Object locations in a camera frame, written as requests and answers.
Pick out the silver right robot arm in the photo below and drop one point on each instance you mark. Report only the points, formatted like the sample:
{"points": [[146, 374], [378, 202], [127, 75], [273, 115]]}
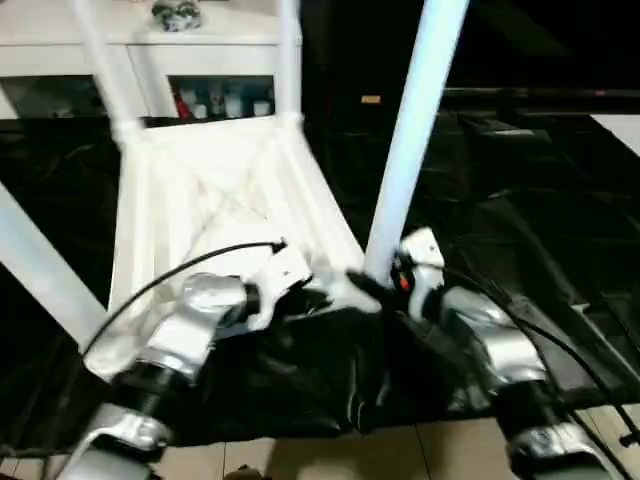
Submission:
{"points": [[495, 345]]}

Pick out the small grey patterned box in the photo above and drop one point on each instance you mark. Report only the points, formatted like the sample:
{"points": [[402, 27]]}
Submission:
{"points": [[176, 14]]}

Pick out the black plastic mat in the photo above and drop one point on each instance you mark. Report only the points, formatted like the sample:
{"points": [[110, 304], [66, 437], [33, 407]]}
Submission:
{"points": [[520, 200]]}

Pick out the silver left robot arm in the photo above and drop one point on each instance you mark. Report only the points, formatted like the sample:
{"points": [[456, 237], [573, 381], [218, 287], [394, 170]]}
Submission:
{"points": [[190, 320]]}

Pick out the white flat sheet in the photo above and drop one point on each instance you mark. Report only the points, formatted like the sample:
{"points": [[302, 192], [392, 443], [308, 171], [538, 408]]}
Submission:
{"points": [[620, 135]]}

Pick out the white jar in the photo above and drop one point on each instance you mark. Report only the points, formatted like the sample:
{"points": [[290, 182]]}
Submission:
{"points": [[234, 106]]}

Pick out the white cabinet with glass doors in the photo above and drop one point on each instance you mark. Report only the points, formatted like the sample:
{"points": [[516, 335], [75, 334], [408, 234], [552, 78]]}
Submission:
{"points": [[200, 50]]}

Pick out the black robot left foot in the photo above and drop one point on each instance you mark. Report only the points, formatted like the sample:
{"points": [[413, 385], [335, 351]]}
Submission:
{"points": [[247, 475]]}

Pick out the red bottle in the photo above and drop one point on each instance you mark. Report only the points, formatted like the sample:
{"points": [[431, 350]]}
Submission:
{"points": [[182, 102]]}

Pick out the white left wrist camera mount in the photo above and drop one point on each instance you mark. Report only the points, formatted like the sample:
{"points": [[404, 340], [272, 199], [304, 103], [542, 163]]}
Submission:
{"points": [[285, 268]]}

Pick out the white plastic table leg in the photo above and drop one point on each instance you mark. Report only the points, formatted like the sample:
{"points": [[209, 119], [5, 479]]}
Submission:
{"points": [[288, 55], [45, 270], [415, 110], [105, 70]]}

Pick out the small tan label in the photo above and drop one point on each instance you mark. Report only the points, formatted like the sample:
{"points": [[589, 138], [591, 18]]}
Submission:
{"points": [[371, 99]]}

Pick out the black backdrop cloth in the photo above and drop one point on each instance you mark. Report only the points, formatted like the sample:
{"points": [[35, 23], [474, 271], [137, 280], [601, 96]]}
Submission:
{"points": [[540, 40]]}

